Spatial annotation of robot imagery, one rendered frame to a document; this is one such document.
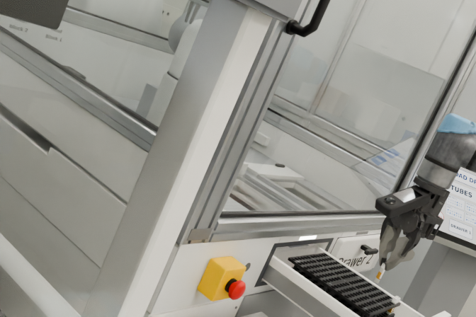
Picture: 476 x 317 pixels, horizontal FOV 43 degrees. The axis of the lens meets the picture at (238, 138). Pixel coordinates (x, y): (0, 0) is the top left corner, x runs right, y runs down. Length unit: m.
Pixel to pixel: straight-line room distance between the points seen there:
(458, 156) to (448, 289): 1.08
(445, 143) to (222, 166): 0.49
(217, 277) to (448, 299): 1.33
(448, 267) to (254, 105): 1.40
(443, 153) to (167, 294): 0.62
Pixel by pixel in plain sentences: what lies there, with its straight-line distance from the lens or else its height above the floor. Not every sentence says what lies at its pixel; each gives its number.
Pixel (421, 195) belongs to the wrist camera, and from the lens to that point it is 1.32.
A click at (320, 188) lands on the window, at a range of 1.44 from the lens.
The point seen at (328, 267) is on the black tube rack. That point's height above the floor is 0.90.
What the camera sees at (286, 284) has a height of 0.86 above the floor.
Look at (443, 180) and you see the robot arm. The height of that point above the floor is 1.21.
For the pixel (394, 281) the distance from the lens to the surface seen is 3.13.
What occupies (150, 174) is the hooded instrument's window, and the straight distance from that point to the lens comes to 0.56.
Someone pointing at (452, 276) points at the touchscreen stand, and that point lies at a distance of 2.33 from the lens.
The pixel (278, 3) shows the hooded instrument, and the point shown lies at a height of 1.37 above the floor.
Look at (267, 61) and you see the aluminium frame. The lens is 1.04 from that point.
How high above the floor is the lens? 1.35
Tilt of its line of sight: 10 degrees down
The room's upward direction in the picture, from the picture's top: 24 degrees clockwise
